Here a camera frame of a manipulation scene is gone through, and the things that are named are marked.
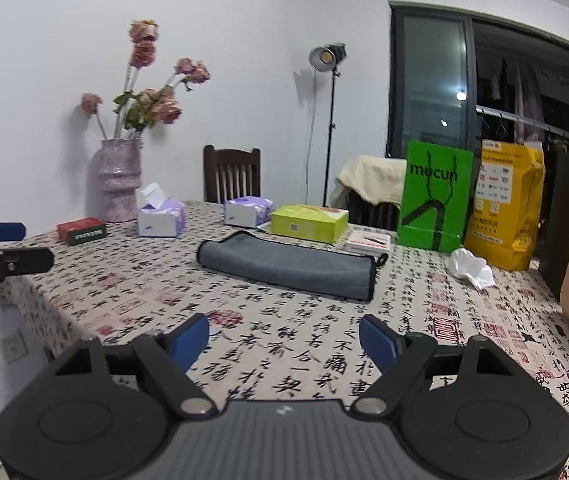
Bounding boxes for red and green box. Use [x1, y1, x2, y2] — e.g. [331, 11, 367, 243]
[57, 217, 107, 246]

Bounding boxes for green paper bag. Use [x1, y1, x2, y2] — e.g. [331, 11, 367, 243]
[397, 140, 474, 254]

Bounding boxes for hanging clothes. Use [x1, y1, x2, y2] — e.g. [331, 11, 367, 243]
[484, 57, 569, 146]

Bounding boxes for grey towel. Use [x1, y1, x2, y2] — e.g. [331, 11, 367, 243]
[197, 230, 389, 303]

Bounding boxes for dark wooden chair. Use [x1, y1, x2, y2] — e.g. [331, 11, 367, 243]
[203, 144, 262, 204]

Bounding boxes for white flat box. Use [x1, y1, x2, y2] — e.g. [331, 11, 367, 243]
[345, 230, 393, 254]

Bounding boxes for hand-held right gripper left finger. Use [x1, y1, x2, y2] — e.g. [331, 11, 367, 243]
[53, 312, 218, 418]

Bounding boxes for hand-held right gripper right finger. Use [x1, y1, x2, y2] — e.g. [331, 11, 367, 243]
[349, 314, 526, 417]

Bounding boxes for calligraphy printed tablecloth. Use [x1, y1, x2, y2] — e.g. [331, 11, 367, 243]
[0, 200, 569, 480]

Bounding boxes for dark framed glass door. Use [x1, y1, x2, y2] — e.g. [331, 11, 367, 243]
[387, 1, 569, 161]

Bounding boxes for open purple tissue pack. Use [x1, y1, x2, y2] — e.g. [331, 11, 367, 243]
[136, 182, 186, 238]

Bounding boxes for crumpled white tissue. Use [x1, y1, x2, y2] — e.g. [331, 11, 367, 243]
[449, 247, 495, 291]

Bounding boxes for metal clothes rail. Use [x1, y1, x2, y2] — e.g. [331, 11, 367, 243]
[475, 105, 569, 138]

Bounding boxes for studio lamp on stand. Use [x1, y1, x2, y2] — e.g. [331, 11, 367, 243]
[305, 42, 347, 208]

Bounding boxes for chair with cream cloth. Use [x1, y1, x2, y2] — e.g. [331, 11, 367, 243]
[329, 155, 408, 231]

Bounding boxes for yellow plastic bag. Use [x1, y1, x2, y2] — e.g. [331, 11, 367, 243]
[463, 139, 546, 272]

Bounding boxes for closed purple tissue pack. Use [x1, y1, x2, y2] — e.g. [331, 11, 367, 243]
[223, 196, 276, 229]

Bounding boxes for dried pink flowers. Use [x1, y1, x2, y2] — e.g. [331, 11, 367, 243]
[80, 18, 212, 141]

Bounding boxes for white wall socket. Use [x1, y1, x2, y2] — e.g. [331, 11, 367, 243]
[0, 329, 28, 365]

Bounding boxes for lime green box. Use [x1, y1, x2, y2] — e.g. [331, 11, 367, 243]
[270, 204, 350, 244]

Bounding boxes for pink speckled vase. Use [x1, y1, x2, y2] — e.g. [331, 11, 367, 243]
[99, 138, 144, 224]

